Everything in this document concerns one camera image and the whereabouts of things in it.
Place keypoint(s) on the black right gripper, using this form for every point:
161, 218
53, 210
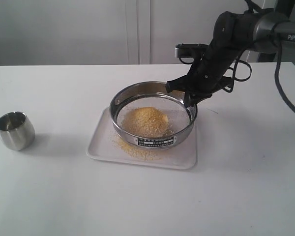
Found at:
232, 33

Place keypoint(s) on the round steel sieve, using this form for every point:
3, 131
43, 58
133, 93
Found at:
154, 94

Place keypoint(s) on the yellow grain powder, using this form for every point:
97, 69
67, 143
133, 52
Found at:
147, 122

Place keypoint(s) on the stainless steel cup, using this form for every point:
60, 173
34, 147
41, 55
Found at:
16, 131

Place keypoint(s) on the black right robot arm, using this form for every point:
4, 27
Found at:
270, 30

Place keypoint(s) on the white plastic tray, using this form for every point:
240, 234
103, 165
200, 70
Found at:
106, 145

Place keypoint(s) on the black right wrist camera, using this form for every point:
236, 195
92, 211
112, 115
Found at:
189, 50

